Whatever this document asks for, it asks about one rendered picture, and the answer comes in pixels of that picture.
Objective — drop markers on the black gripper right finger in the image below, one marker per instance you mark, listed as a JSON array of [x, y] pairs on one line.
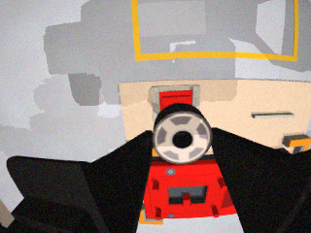
[[267, 186]]

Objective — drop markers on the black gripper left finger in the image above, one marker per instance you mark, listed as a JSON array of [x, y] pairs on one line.
[[111, 188]]

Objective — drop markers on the black wheel with grey hub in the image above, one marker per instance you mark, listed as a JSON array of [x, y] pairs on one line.
[[181, 118]]

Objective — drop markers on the yellow rectangular outline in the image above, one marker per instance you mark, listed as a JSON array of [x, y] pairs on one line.
[[208, 54]]

